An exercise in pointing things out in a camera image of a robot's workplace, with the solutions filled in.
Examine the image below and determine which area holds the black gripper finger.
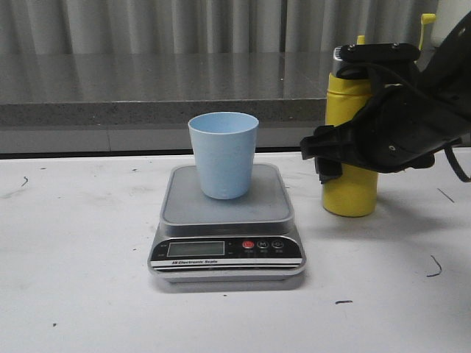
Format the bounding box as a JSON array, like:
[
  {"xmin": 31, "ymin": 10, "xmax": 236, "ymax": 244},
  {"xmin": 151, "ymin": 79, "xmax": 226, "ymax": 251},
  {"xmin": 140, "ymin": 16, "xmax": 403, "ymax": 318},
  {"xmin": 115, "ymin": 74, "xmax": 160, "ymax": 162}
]
[
  {"xmin": 332, "ymin": 43, "xmax": 420, "ymax": 79},
  {"xmin": 300, "ymin": 125, "xmax": 355, "ymax": 184}
]

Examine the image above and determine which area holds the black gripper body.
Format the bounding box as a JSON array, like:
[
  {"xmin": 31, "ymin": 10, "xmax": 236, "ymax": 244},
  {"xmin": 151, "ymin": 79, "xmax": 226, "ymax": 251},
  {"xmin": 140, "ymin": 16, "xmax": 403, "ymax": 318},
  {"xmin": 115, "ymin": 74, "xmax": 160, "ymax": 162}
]
[{"xmin": 350, "ymin": 15, "xmax": 470, "ymax": 172}]

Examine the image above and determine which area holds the yellow squeeze bottle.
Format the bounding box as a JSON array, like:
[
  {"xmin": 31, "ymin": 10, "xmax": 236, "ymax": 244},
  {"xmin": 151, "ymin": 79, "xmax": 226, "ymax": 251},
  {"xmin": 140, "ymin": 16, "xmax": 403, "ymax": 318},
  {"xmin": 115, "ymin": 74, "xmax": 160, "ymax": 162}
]
[{"xmin": 314, "ymin": 23, "xmax": 424, "ymax": 218}]

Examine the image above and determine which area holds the light blue plastic cup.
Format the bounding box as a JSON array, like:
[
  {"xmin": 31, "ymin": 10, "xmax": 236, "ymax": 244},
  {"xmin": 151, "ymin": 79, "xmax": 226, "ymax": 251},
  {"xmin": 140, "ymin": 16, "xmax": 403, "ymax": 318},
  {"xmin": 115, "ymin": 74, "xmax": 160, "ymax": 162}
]
[{"xmin": 188, "ymin": 112, "xmax": 259, "ymax": 199}]

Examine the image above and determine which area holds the silver digital kitchen scale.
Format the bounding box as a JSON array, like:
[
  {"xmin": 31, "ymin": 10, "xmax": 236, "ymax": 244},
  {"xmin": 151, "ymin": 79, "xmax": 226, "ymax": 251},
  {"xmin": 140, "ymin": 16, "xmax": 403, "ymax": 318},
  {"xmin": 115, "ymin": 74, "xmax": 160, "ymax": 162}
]
[{"xmin": 148, "ymin": 163, "xmax": 306, "ymax": 283}]

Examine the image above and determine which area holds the white container in background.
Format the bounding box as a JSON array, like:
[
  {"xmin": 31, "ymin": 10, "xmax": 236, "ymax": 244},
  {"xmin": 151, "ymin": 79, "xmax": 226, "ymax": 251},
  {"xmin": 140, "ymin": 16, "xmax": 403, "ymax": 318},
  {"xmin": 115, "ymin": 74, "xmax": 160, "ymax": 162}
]
[{"xmin": 431, "ymin": 0, "xmax": 471, "ymax": 48}]

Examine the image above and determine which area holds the grey stone counter shelf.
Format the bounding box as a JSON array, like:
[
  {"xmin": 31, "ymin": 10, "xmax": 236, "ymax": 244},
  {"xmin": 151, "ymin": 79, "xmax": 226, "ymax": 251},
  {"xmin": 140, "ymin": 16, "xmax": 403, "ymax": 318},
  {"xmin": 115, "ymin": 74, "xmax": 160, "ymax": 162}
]
[{"xmin": 1, "ymin": 52, "xmax": 333, "ymax": 154}]

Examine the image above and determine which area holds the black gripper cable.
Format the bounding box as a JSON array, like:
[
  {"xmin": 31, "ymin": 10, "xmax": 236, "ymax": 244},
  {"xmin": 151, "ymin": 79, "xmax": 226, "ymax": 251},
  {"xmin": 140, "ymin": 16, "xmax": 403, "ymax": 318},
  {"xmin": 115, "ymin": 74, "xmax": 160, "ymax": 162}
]
[{"xmin": 443, "ymin": 143, "xmax": 471, "ymax": 183}]

